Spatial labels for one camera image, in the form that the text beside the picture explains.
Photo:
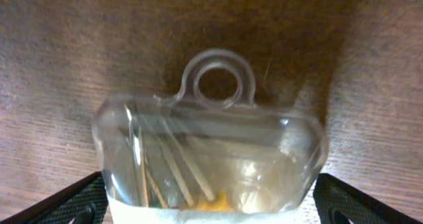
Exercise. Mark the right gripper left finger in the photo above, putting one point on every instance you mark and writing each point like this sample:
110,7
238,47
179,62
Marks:
82,202

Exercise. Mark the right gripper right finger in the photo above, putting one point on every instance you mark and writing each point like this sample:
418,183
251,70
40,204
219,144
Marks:
338,202

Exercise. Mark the clear case of coloured bits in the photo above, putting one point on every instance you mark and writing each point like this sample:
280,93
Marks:
208,154

